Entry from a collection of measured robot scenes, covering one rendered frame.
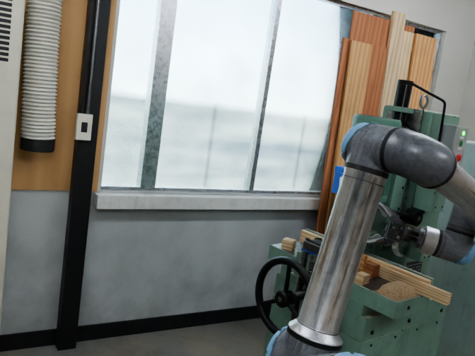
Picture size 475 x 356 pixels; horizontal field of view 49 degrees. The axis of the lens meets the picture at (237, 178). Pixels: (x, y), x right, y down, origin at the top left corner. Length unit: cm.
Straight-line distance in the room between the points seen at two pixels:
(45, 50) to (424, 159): 178
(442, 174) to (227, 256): 221
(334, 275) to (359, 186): 23
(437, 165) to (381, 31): 251
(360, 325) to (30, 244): 172
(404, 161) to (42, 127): 173
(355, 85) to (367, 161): 220
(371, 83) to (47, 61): 211
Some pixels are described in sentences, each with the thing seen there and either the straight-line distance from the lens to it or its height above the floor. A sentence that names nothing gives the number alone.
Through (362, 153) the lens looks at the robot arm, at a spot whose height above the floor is 138.
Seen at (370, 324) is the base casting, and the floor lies 77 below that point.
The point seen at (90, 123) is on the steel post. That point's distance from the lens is 269.
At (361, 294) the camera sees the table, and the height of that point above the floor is 87.
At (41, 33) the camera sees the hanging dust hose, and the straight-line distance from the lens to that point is 255.
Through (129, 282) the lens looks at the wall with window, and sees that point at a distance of 312.
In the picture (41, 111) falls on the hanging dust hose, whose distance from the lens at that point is 256.
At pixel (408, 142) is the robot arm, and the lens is 131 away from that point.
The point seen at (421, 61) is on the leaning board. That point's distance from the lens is 400.
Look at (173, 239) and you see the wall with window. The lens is 314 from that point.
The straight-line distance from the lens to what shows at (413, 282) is 194.
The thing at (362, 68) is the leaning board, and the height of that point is 175.
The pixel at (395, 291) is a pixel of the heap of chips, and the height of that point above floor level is 92.
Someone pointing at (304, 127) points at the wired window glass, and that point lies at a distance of 356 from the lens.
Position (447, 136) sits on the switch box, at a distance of 217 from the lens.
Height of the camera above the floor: 149
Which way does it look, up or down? 9 degrees down
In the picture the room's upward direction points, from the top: 8 degrees clockwise
